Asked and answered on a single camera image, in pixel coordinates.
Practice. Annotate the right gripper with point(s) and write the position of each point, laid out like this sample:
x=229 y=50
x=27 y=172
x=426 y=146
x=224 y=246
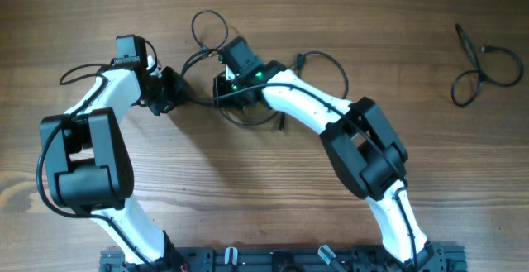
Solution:
x=221 y=97

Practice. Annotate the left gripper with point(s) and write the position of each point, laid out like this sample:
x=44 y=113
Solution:
x=177 y=93

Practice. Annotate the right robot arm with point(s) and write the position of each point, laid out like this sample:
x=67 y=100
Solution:
x=365 y=152

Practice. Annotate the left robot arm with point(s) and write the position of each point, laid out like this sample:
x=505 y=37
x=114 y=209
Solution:
x=84 y=170

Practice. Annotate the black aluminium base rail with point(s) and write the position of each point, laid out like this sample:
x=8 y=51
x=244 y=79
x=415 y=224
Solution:
x=437 y=258

